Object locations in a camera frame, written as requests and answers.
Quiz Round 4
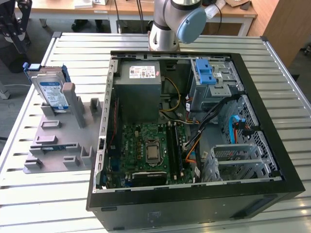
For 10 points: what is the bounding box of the hard disk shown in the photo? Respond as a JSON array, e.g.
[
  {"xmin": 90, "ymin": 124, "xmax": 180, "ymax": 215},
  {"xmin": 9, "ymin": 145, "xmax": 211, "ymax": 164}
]
[{"xmin": 23, "ymin": 62, "xmax": 71, "ymax": 114}]

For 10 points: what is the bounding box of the grey metal disk bay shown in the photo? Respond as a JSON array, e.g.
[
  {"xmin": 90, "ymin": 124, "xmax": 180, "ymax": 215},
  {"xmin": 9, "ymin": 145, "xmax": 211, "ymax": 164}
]
[{"xmin": 203, "ymin": 143, "xmax": 277, "ymax": 183}]

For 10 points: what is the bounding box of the black mesh waste bin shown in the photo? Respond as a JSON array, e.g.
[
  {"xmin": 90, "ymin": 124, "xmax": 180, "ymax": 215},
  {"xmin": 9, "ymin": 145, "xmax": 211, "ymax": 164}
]
[{"xmin": 0, "ymin": 31, "xmax": 31, "ymax": 73}]

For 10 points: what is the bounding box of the wooden desk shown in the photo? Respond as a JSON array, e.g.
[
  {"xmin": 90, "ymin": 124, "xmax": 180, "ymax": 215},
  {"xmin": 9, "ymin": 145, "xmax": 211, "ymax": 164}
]
[{"xmin": 14, "ymin": 0, "xmax": 258, "ymax": 34}]

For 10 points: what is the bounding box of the white book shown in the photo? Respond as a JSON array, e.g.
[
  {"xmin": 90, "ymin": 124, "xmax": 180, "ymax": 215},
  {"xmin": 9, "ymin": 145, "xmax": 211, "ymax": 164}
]
[{"xmin": 74, "ymin": 0, "xmax": 94, "ymax": 9}]

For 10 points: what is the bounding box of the grey metal stand foot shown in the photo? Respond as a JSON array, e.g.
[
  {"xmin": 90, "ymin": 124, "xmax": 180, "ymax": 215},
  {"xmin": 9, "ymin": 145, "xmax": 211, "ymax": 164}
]
[{"xmin": 0, "ymin": 80, "xmax": 12, "ymax": 100}]

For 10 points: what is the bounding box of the grey parts rack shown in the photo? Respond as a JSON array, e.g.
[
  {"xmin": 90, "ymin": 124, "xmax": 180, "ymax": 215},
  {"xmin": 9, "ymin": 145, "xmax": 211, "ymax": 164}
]
[{"xmin": 22, "ymin": 82, "xmax": 104, "ymax": 174}]

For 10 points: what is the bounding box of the grey power supply unit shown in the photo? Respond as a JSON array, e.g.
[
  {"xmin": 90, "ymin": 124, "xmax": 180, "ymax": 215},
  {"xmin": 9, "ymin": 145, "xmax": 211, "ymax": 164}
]
[{"xmin": 113, "ymin": 60, "xmax": 163, "ymax": 124}]

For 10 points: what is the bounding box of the green motherboard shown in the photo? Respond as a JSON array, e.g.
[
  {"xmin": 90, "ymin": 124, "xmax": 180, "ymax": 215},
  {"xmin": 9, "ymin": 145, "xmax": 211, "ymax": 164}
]
[{"xmin": 106, "ymin": 122, "xmax": 195, "ymax": 189}]

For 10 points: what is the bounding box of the silver CPU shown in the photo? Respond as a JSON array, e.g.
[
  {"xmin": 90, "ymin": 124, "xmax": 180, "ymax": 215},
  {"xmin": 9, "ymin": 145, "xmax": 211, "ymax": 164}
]
[{"xmin": 145, "ymin": 143, "xmax": 161, "ymax": 163}]

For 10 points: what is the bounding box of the blue plastic drive latch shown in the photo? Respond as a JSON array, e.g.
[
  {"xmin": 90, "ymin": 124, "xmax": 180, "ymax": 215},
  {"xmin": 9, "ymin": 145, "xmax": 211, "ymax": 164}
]
[{"xmin": 195, "ymin": 59, "xmax": 217, "ymax": 85}]

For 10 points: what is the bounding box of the white plastic object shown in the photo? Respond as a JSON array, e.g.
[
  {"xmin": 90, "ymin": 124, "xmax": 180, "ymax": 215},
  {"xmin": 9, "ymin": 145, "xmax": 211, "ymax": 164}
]
[{"xmin": 204, "ymin": 0, "xmax": 226, "ymax": 18}]

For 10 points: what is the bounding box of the grey optical drive cage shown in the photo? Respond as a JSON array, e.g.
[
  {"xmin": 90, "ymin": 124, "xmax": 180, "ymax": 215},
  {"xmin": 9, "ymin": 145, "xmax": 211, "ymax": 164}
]
[{"xmin": 188, "ymin": 58, "xmax": 245, "ymax": 114}]

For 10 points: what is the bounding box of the black graphics card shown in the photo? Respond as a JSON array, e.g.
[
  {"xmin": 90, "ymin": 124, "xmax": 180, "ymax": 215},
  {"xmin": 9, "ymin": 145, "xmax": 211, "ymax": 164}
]
[{"xmin": 131, "ymin": 171, "xmax": 168, "ymax": 187}]

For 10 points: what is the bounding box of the dark RAM stick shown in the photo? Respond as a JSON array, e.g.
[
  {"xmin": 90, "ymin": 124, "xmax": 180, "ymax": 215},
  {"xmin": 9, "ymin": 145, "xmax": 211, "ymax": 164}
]
[{"xmin": 173, "ymin": 122, "xmax": 186, "ymax": 179}]

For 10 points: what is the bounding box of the brown cardboard piece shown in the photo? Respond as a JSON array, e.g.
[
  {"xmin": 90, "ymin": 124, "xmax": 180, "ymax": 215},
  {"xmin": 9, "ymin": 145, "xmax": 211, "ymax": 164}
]
[{"xmin": 225, "ymin": 0, "xmax": 251, "ymax": 11}]

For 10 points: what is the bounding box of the black PC case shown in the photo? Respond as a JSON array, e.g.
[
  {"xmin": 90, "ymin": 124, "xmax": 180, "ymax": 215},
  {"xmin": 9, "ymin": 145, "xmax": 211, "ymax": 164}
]
[{"xmin": 86, "ymin": 50, "xmax": 306, "ymax": 231}]

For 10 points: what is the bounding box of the red black twisted wire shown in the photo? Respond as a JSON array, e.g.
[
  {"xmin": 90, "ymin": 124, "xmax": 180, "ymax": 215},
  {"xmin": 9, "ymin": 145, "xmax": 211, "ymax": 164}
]
[{"xmin": 108, "ymin": 99, "xmax": 119, "ymax": 149}]

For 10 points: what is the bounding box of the yellow black power wire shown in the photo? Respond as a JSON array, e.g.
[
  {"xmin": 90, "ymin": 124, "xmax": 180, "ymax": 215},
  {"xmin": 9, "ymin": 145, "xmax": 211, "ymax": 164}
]
[{"xmin": 159, "ymin": 77, "xmax": 182, "ymax": 113}]

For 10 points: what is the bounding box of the black cable bundle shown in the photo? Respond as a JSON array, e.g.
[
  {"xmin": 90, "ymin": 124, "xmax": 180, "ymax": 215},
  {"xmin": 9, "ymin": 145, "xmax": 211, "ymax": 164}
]
[{"xmin": 183, "ymin": 96, "xmax": 241, "ymax": 149}]

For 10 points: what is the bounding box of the orange yellow wire bundle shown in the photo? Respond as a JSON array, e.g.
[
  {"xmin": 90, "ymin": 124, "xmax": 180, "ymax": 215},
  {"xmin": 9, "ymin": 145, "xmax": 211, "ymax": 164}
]
[{"xmin": 185, "ymin": 137, "xmax": 202, "ymax": 164}]

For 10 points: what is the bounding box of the blue flat data wire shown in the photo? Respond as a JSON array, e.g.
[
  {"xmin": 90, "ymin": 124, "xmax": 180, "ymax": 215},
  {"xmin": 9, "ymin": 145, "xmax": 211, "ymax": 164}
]
[{"xmin": 228, "ymin": 116, "xmax": 243, "ymax": 146}]

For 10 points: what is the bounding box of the black plug power wire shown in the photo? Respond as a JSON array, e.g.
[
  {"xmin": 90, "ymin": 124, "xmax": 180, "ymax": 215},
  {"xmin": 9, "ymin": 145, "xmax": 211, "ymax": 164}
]
[{"xmin": 234, "ymin": 120, "xmax": 259, "ymax": 137}]

